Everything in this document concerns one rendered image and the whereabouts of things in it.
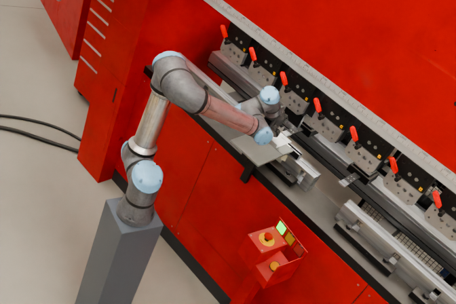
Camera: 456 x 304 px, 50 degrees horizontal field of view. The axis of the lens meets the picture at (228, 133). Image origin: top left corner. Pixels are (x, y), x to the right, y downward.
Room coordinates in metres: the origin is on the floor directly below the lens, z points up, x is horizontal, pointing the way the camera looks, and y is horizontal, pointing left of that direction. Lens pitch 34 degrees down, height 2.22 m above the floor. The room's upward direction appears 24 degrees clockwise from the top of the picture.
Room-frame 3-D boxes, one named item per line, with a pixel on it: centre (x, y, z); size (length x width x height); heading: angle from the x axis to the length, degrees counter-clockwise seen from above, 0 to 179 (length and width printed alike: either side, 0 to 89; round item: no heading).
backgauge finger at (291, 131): (2.14, -0.32, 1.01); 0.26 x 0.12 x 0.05; 149
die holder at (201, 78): (2.28, 0.23, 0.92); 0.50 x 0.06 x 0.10; 59
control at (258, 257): (1.52, -0.38, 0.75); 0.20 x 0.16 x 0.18; 48
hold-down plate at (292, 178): (1.92, -0.25, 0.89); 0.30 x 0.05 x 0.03; 59
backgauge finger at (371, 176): (1.95, -0.63, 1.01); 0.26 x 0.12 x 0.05; 149
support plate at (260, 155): (1.87, -0.17, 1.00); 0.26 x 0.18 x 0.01; 149
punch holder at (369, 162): (1.80, -0.56, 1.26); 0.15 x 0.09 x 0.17; 59
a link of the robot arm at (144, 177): (1.39, 0.21, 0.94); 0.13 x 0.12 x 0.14; 35
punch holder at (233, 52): (2.21, 0.12, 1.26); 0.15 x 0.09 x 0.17; 59
